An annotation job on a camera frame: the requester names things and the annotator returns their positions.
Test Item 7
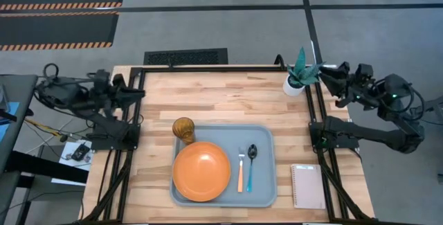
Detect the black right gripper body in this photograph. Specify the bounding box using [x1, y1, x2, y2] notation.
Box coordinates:
[335, 62, 361, 108]

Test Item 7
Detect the grey side desk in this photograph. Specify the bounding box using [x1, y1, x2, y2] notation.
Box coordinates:
[0, 74, 39, 176]

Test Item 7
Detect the white paper sheet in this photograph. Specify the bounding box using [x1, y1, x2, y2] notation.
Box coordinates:
[58, 140, 93, 168]

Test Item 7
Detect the black desk frame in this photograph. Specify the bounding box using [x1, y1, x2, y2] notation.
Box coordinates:
[0, 150, 89, 225]

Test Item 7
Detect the black aluminium table frame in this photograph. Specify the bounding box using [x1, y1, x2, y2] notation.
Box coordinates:
[79, 64, 377, 225]

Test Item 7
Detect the fork with orange handle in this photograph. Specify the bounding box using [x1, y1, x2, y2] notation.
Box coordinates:
[237, 145, 246, 193]

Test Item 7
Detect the yellow cable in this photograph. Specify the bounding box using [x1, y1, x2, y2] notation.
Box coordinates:
[24, 117, 59, 138]

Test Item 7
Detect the black cable loop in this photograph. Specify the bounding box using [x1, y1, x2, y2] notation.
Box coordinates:
[274, 54, 287, 71]

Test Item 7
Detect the grey plastic tray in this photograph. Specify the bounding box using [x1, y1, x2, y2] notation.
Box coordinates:
[169, 124, 278, 208]

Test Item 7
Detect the green plant in white pot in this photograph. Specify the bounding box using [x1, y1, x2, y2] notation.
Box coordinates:
[282, 46, 326, 97]

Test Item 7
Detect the small black device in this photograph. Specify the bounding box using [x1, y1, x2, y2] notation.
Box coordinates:
[71, 143, 91, 162]

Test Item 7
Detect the orange plate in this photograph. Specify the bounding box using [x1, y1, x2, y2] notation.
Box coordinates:
[172, 141, 232, 203]

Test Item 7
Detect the spoon with blue handle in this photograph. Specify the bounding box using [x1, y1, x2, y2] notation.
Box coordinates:
[246, 143, 258, 193]

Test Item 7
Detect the black floor vent grille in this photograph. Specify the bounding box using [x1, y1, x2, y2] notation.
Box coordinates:
[143, 47, 229, 66]

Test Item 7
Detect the pink spiral notebook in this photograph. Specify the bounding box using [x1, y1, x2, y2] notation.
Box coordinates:
[290, 163, 327, 210]

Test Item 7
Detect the amber glass cup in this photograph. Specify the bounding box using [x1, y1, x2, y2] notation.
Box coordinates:
[172, 116, 196, 145]

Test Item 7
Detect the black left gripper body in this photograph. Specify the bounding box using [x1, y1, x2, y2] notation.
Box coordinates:
[91, 69, 120, 111]

